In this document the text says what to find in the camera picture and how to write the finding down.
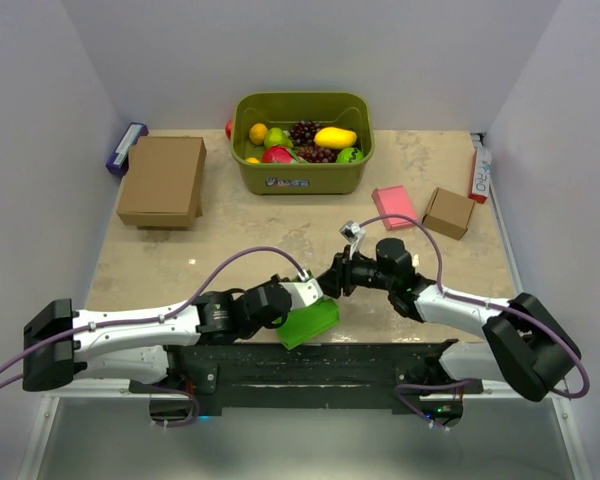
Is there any dark grapes lower bunch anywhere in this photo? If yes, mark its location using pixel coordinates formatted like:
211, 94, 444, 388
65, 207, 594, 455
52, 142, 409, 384
296, 145, 340, 163

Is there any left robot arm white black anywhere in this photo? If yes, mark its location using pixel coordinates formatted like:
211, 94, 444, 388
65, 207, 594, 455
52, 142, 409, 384
22, 276, 299, 392

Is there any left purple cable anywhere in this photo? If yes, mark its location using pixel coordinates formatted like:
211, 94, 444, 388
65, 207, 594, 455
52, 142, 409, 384
0, 246, 314, 404

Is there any green round fruit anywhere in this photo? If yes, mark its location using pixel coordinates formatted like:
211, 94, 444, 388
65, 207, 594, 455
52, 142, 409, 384
336, 147, 364, 164

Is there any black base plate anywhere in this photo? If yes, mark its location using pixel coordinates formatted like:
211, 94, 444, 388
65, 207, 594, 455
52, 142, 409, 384
129, 340, 483, 427

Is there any olive green plastic bin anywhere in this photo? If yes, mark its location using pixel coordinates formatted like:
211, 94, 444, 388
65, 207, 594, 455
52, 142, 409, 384
230, 91, 374, 195

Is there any green pear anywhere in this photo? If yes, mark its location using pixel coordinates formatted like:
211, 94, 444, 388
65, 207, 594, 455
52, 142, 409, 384
263, 127, 293, 149

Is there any green paper box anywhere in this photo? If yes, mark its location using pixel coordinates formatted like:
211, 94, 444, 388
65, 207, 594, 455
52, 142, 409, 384
276, 298, 340, 350

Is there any yellow mango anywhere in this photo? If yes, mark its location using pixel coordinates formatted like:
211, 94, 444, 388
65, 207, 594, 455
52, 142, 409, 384
313, 127, 357, 150

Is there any small brown cardboard box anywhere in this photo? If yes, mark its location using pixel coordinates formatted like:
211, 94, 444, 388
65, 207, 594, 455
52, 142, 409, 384
422, 187, 476, 240

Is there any red fruit behind bin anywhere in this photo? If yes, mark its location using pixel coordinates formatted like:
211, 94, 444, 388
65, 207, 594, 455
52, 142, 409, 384
225, 119, 233, 140

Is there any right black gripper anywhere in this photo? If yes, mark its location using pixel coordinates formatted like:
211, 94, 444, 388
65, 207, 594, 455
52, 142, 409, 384
316, 245, 394, 300

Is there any dark grapes bunch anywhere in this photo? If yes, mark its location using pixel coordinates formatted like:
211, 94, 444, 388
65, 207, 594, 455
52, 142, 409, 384
289, 120, 322, 147
296, 145, 340, 163

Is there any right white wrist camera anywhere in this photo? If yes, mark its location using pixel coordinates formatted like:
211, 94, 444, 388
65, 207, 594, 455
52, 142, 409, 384
339, 221, 366, 259

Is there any red dragon fruit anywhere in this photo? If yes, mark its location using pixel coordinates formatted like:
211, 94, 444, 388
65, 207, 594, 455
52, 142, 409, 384
261, 145, 298, 164

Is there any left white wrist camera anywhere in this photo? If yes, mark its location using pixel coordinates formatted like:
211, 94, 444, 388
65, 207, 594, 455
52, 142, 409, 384
281, 277, 324, 310

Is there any red white box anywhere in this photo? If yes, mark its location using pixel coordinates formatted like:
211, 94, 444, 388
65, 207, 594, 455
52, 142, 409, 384
468, 146, 492, 204

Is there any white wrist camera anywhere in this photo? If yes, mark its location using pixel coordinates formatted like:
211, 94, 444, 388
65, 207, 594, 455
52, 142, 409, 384
339, 221, 366, 259
281, 277, 324, 310

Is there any purple white box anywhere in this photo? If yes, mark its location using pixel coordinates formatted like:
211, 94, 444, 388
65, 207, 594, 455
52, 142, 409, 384
105, 122, 149, 178

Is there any dark grapes upper bunch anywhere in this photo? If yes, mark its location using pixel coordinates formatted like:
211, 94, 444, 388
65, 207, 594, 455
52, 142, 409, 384
289, 120, 322, 147

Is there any pink box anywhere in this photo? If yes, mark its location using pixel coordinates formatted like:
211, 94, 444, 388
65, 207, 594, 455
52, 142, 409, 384
372, 185, 419, 231

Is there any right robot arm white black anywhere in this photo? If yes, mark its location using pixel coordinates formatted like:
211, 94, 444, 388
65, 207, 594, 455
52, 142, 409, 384
318, 238, 581, 402

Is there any large brown cardboard box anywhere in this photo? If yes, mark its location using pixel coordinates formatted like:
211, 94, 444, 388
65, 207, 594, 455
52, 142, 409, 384
116, 136, 206, 229

